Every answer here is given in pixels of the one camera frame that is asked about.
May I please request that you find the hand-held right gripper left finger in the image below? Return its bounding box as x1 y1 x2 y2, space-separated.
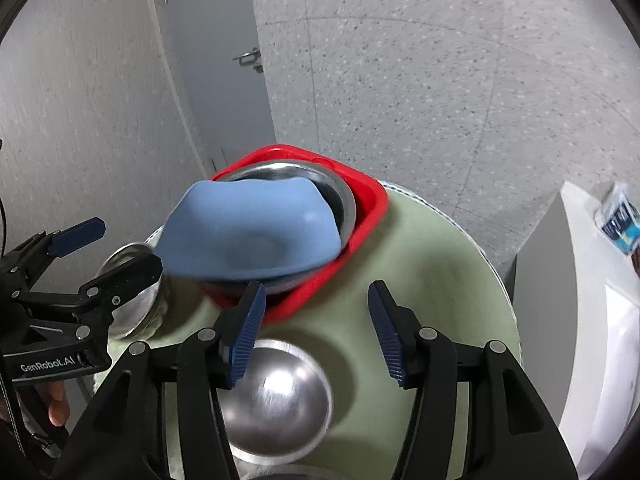
52 281 266 480

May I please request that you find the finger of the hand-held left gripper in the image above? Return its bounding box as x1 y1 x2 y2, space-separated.
11 254 164 342
0 217 107 292

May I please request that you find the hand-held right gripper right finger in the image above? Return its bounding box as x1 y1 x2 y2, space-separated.
367 281 579 480

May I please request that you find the blue plastic bowl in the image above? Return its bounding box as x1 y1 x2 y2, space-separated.
154 177 344 281

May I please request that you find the red square plastic basin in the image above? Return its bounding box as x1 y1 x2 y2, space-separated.
202 144 390 326

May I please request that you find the person's left hand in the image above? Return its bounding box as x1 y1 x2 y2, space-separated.
0 377 71 429

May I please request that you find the small steel bowl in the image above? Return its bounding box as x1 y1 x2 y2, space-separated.
95 242 169 344
217 337 335 466

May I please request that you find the large steel bowl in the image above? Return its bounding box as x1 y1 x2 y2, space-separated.
215 160 359 294

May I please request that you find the white cabinet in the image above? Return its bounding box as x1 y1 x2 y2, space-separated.
505 180 640 480

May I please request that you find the grey door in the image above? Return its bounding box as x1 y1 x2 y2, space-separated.
142 0 276 172

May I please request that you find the blue and white packet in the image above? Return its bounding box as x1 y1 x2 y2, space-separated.
595 182 640 257

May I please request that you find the metal door handle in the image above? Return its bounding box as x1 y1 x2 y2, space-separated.
232 47 265 74

